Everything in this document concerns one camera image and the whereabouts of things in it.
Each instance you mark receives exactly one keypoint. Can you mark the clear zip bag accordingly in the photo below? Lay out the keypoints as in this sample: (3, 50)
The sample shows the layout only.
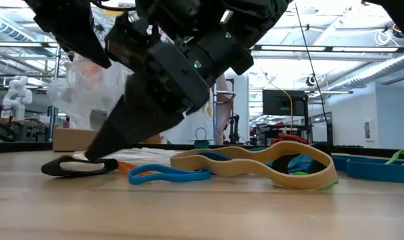
(85, 90)

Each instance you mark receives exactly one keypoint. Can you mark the pink hanging cloth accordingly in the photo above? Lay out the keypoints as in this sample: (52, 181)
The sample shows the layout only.
(223, 116)

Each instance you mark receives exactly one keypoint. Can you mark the thin blue rubber band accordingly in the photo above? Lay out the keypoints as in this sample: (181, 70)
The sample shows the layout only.
(168, 178)

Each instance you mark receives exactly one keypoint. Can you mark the red resistance band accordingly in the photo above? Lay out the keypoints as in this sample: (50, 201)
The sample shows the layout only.
(293, 137)

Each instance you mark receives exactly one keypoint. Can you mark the silver ventilation duct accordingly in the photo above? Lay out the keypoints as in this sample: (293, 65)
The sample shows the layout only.
(382, 68)
(2, 21)

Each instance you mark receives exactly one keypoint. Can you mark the small black round fixture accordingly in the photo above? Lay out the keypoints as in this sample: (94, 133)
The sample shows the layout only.
(308, 81)

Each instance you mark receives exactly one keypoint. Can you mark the black monitor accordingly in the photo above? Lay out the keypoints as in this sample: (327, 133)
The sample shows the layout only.
(282, 103)

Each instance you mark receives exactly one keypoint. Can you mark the wide black rubber band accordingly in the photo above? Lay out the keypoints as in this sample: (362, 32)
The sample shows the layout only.
(55, 170)

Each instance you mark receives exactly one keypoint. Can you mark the floral print curtain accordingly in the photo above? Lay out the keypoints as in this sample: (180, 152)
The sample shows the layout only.
(198, 130)

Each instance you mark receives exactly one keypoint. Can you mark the ceiling light strip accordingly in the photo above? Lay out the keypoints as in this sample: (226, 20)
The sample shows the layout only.
(322, 48)

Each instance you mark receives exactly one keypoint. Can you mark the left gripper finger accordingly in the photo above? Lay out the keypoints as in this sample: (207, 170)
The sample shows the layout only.
(88, 43)

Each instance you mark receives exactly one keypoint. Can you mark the stack of clear bags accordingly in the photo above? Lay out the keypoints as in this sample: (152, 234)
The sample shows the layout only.
(145, 155)

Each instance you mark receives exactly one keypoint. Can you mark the open cardboard box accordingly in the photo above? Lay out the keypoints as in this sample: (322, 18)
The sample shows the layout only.
(72, 140)

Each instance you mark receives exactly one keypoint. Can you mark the white wall box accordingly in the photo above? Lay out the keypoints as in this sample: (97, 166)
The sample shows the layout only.
(368, 130)

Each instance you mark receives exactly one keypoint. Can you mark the black background desk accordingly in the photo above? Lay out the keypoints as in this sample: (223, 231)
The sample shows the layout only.
(329, 133)

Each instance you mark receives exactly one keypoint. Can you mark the orange rubber band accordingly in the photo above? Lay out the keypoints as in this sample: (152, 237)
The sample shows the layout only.
(127, 167)

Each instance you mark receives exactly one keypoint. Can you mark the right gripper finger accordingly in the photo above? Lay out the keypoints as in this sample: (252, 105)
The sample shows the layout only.
(135, 116)

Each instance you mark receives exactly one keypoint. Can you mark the large tan rubber band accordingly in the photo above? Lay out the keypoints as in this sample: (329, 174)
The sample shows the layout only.
(242, 170)

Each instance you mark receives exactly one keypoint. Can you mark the black background robot arm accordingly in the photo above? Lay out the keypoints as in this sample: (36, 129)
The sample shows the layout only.
(234, 130)

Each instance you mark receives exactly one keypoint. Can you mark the background workbench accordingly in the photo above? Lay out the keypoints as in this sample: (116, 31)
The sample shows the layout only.
(28, 125)

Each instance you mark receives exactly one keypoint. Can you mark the large blue rubber band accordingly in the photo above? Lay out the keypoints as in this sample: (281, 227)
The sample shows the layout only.
(372, 170)

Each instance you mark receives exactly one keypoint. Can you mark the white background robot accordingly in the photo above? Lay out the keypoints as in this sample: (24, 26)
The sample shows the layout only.
(17, 96)

